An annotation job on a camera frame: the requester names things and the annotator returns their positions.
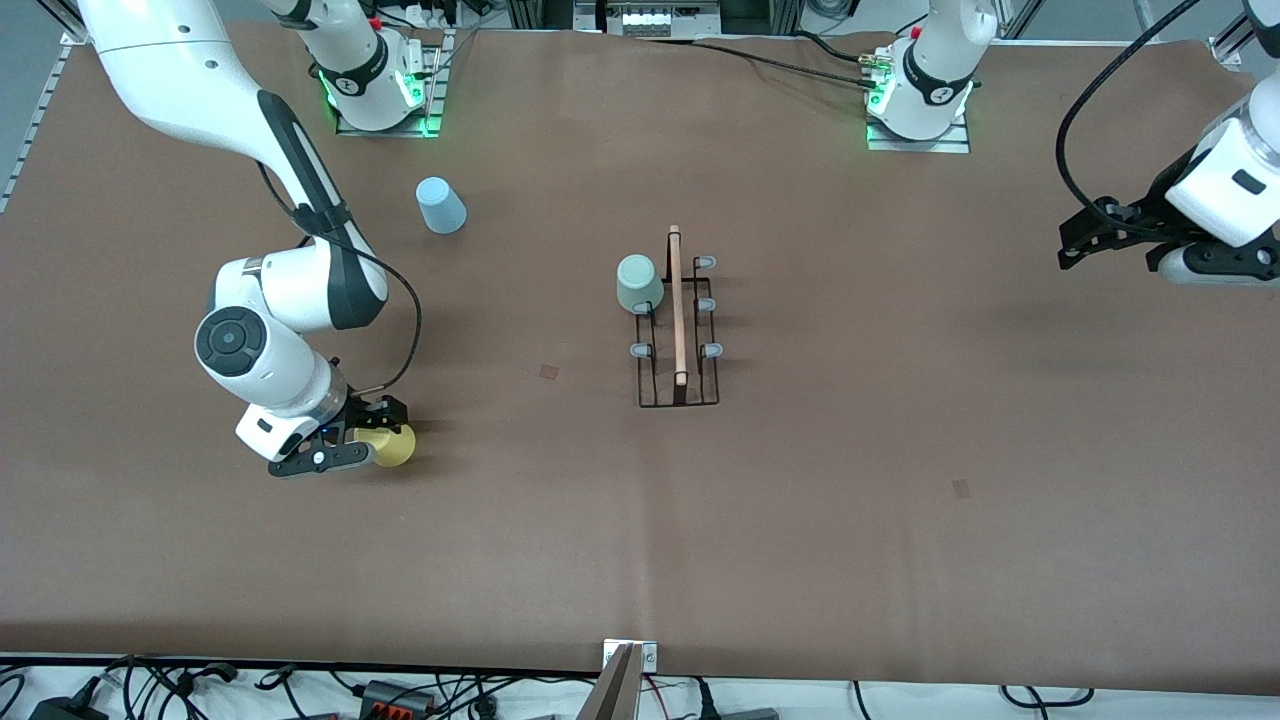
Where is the black power adapter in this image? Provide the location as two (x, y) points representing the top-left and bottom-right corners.
(28, 690), (109, 720)

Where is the metal equipment rack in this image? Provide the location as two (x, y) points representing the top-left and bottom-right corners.
(505, 0), (803, 41)

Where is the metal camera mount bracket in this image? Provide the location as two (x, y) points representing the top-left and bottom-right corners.
(575, 640), (659, 720)

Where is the light blue plastic cup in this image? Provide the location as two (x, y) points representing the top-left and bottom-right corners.
(415, 177), (468, 236)

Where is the mint green plastic cup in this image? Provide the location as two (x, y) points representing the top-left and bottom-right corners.
(616, 254), (665, 314)

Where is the black wire cup holder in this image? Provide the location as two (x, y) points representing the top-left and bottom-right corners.
(628, 225), (723, 409)

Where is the aluminium frame rail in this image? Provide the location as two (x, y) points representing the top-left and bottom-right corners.
(0, 35), (79, 216)
(1208, 0), (1265, 71)

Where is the white power strip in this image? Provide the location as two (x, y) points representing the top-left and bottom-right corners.
(380, 0), (463, 31)

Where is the yellow plastic cup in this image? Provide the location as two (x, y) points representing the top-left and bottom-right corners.
(355, 423), (417, 469)

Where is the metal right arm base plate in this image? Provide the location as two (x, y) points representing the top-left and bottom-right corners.
(335, 30), (448, 138)

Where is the black orange power strip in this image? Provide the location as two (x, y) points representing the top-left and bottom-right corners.
(360, 679), (437, 718)

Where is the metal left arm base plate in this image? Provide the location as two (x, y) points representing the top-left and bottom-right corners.
(866, 95), (972, 154)

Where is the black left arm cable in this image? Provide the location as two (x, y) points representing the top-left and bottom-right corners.
(1057, 0), (1201, 206)

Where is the black cable to arm base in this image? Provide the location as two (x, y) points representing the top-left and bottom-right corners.
(690, 33), (901, 93)

